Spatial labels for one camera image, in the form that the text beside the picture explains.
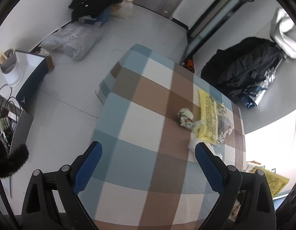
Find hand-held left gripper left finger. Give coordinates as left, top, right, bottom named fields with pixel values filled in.
left=21, top=141, right=103, bottom=230

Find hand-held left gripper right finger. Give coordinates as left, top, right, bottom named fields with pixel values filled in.
left=195, top=142, right=277, bottom=230

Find yellow plastic bag green logo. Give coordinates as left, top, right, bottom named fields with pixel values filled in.
left=249, top=166, right=290, bottom=198

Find white tissue paper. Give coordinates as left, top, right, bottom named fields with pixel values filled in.
left=188, top=138, right=225, bottom=163

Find clear wrapper dark print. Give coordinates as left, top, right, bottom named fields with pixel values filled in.
left=216, top=103, right=234, bottom=146

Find yellow printed plastic bag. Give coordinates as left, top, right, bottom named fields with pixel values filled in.
left=198, top=89, right=225, bottom=144

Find crumpled white green wrapper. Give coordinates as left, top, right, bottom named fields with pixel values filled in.
left=177, top=108, right=206, bottom=133

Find black fuzzy cloth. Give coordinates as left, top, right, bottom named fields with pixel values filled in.
left=0, top=134, right=29, bottom=179

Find blue silver foil bag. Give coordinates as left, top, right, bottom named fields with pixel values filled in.
left=239, top=68, right=277, bottom=108

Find checked tablecloth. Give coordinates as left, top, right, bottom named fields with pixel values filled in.
left=90, top=44, right=246, bottom=227

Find navy box white lid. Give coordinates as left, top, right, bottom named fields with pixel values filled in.
left=16, top=50, right=49, bottom=103

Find orange black item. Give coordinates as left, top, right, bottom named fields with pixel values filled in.
left=181, top=57, right=195, bottom=73

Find black coat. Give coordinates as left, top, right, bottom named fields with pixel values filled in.
left=201, top=37, right=286, bottom=103

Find small brown cardboard box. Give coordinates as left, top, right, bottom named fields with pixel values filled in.
left=40, top=48, right=55, bottom=72

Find white utensil holder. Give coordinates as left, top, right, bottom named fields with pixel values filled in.
left=0, top=49, right=24, bottom=88

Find clear plastic bags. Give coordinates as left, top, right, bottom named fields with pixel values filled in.
left=40, top=21, right=103, bottom=61

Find wooden chopsticks bundle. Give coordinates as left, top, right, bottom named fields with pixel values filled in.
left=0, top=44, right=16, bottom=64

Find blue cardboard box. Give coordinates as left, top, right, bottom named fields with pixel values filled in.
left=84, top=6, right=112, bottom=27

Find grey white hoodie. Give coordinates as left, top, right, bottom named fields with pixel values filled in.
left=270, top=8, right=296, bottom=59

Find cream tote bag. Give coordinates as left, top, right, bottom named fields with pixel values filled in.
left=112, top=0, right=134, bottom=19

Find black jacket pile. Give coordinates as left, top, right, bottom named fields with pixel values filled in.
left=69, top=0, right=124, bottom=23

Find black cables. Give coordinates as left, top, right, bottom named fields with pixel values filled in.
left=0, top=84, right=21, bottom=125

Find black sliding door frame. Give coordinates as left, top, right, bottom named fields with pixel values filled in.
left=186, top=0, right=259, bottom=46

